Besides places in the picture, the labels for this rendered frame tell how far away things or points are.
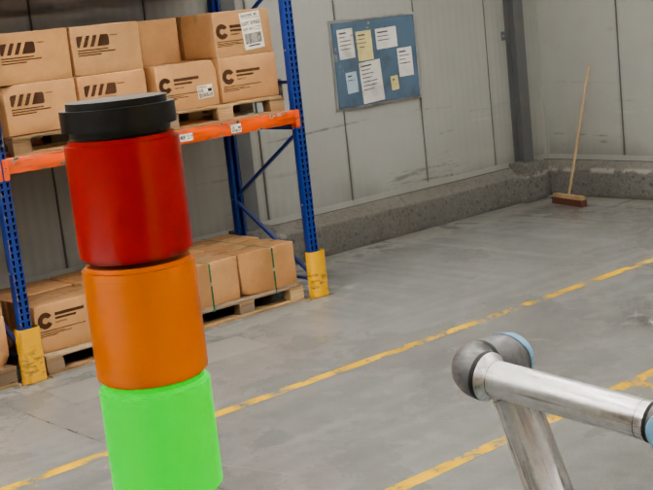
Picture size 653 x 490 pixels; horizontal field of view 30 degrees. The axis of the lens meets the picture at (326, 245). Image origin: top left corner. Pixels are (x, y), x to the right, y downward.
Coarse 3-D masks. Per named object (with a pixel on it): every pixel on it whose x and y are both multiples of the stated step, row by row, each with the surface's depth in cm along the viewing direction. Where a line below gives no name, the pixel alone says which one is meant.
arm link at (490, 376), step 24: (456, 360) 286; (480, 360) 279; (456, 384) 287; (480, 384) 279; (504, 384) 274; (528, 384) 270; (552, 384) 266; (576, 384) 263; (552, 408) 265; (576, 408) 260; (600, 408) 256; (624, 408) 252; (648, 408) 249; (624, 432) 253; (648, 432) 246
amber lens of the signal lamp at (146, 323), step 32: (192, 256) 54; (96, 288) 52; (128, 288) 52; (160, 288) 52; (192, 288) 53; (96, 320) 53; (128, 320) 52; (160, 320) 52; (192, 320) 53; (96, 352) 53; (128, 352) 52; (160, 352) 52; (192, 352) 53; (128, 384) 52; (160, 384) 53
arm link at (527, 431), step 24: (504, 336) 295; (504, 360) 290; (528, 360) 296; (504, 408) 291; (528, 408) 290; (504, 432) 293; (528, 432) 289; (528, 456) 288; (552, 456) 288; (528, 480) 289; (552, 480) 287
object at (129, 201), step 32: (96, 160) 51; (128, 160) 51; (160, 160) 51; (96, 192) 51; (128, 192) 51; (160, 192) 51; (96, 224) 51; (128, 224) 51; (160, 224) 52; (96, 256) 52; (128, 256) 51; (160, 256) 52
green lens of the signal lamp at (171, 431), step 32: (192, 384) 54; (128, 416) 53; (160, 416) 53; (192, 416) 53; (128, 448) 53; (160, 448) 53; (192, 448) 54; (128, 480) 54; (160, 480) 53; (192, 480) 54
